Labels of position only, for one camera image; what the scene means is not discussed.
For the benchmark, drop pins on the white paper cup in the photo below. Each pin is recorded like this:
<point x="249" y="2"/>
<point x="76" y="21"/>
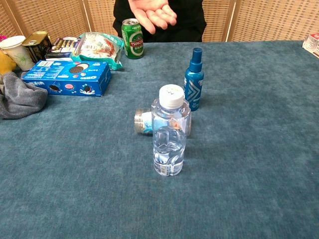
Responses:
<point x="18" y="54"/>

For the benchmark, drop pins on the teal velvet tablecloth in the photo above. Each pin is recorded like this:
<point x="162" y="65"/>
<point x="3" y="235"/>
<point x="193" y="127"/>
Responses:
<point x="249" y="149"/>

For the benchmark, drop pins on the green Tsingtao beer can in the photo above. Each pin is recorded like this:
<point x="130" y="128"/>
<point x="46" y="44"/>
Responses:
<point x="132" y="41"/>

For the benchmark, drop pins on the white and red box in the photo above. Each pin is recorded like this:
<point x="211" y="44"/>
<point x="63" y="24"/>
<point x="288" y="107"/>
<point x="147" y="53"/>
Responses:
<point x="312" y="44"/>

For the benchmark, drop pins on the yellow soft object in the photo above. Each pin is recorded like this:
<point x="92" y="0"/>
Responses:
<point x="5" y="63"/>

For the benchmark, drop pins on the pink object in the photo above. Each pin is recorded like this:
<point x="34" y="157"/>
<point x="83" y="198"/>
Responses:
<point x="2" y="38"/>

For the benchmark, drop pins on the person in black clothes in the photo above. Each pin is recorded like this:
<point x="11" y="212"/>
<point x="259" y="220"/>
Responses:
<point x="189" y="22"/>

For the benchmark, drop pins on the clear teal snack bag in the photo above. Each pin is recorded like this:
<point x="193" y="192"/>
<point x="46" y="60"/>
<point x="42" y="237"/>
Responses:
<point x="99" y="47"/>

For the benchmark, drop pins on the clear jar of biscuit sticks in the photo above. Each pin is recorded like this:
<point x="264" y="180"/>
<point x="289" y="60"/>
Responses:
<point x="142" y="122"/>

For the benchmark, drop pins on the grey cloth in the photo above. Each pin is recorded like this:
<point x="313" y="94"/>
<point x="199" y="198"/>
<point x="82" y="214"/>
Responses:
<point x="21" y="99"/>

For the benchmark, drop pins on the person's open bare hand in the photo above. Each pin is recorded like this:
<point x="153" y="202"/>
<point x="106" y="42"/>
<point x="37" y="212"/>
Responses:
<point x="152" y="12"/>

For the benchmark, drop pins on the dark purple snack package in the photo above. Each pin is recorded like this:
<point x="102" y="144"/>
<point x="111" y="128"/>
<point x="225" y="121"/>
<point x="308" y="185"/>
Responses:
<point x="62" y="48"/>

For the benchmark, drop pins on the clear water bottle white cap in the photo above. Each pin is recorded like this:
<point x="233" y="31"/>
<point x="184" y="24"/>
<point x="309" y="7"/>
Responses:
<point x="169" y="139"/>

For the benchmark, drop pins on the blue spray bottle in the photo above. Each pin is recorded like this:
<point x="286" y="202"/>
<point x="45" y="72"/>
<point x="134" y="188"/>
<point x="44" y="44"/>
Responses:
<point x="193" y="82"/>

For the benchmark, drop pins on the blue Oreo cookie box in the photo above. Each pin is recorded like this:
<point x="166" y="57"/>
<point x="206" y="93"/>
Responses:
<point x="72" y="79"/>

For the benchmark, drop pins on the wicker folding screen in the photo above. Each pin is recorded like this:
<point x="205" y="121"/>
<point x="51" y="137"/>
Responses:
<point x="274" y="17"/>

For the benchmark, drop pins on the gold and black tin can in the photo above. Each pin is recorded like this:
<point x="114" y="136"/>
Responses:
<point x="40" y="47"/>

